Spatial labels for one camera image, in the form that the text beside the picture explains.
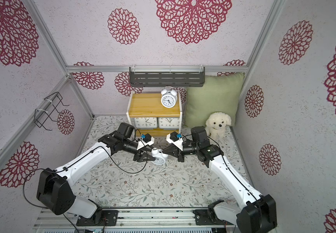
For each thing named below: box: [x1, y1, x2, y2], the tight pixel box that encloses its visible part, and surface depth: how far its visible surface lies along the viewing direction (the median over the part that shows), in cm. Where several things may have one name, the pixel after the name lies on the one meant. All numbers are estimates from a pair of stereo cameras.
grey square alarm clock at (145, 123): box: [134, 117, 158, 130], surface depth 91 cm
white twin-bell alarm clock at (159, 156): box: [151, 147, 169, 165], surface depth 71 cm
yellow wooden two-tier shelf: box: [126, 89, 183, 139], surface depth 81 cm
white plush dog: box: [204, 111, 232, 141], surface depth 94 cm
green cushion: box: [184, 72, 245, 129], surface depth 99 cm
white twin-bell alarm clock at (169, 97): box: [160, 85, 178, 109], surface depth 76 cm
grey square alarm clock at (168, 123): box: [157, 117, 180, 131], surface depth 91 cm
